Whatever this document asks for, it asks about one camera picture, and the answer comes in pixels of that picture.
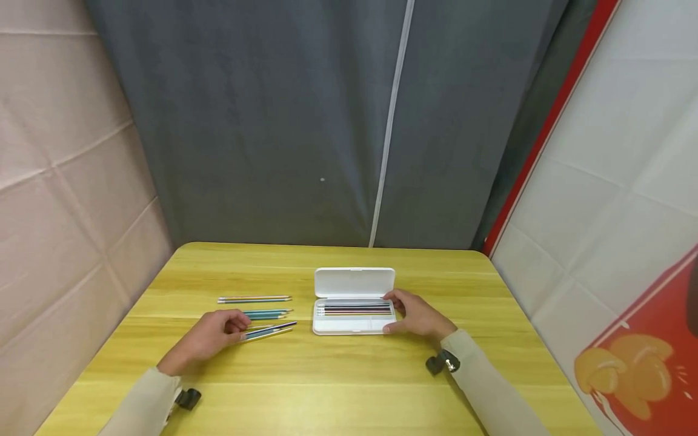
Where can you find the person's left hand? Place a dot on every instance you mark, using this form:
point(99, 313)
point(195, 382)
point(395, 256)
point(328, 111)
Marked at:
point(204, 342)

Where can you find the black wrist band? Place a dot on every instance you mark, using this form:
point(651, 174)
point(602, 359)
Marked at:
point(188, 398)
point(443, 362)

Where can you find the white pencil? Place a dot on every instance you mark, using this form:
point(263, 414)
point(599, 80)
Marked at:
point(253, 297)

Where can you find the person's right index finger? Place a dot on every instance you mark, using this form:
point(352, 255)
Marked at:
point(395, 295)

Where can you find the person's left thumb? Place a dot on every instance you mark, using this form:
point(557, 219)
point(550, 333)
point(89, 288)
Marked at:
point(239, 337)

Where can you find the blue silver pencil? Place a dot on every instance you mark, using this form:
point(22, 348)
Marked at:
point(267, 333)

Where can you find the dark red pencil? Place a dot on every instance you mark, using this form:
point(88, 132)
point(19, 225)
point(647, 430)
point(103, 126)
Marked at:
point(349, 309)

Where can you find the white pencil case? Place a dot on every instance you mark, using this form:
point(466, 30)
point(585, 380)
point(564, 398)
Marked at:
point(353, 282)

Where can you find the grey teal pencil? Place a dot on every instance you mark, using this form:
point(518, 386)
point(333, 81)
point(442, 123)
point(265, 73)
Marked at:
point(253, 301)

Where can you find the person's right thumb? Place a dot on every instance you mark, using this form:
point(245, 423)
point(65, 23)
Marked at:
point(398, 327)

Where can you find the person's left fingers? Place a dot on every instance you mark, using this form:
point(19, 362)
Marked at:
point(235, 317)

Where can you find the dark purple pencil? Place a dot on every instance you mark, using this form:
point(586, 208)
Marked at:
point(278, 327)

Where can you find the person's left forearm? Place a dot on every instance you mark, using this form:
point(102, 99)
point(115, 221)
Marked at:
point(143, 402)

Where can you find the person's right hand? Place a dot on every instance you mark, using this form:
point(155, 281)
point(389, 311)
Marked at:
point(420, 316)

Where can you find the yellow pencil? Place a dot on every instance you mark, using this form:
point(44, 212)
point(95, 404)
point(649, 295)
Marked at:
point(349, 313)

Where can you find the person's right forearm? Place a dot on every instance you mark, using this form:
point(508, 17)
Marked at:
point(493, 390)

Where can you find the black pencil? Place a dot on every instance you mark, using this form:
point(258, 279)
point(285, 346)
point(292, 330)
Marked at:
point(349, 306)

